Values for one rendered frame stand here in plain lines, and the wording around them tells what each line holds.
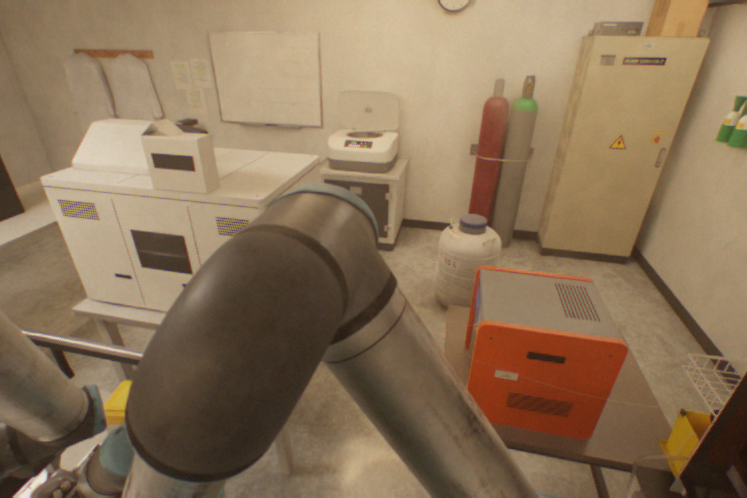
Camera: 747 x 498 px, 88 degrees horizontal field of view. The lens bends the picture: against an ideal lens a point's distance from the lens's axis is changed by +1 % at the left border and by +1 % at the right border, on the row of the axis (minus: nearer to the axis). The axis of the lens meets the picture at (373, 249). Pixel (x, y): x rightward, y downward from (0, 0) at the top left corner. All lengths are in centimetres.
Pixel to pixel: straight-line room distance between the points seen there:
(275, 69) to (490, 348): 374
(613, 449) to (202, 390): 150
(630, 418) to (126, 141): 212
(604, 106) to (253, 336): 374
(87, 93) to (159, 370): 556
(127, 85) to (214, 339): 517
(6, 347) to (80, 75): 531
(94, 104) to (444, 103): 399
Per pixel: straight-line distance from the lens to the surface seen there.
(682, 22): 401
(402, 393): 41
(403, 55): 411
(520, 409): 150
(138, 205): 158
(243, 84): 467
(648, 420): 181
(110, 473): 80
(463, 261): 290
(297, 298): 27
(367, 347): 37
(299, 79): 439
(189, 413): 28
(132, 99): 539
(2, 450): 90
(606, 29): 391
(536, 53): 410
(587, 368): 139
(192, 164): 137
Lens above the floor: 189
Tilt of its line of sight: 28 degrees down
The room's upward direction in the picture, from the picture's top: 1 degrees clockwise
